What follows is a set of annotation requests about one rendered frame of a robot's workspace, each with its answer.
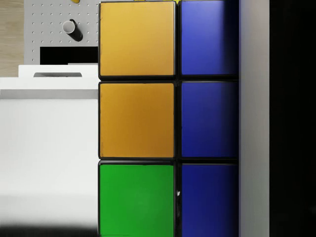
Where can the puzzle cube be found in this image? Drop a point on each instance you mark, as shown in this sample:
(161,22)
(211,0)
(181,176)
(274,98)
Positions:
(137,118)

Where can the white drawer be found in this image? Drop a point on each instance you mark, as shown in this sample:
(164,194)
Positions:
(49,148)

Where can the black mug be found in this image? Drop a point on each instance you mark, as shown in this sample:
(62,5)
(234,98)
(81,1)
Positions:
(76,33)

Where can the yellow mug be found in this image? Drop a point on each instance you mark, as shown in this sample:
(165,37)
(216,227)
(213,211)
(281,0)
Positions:
(75,1)

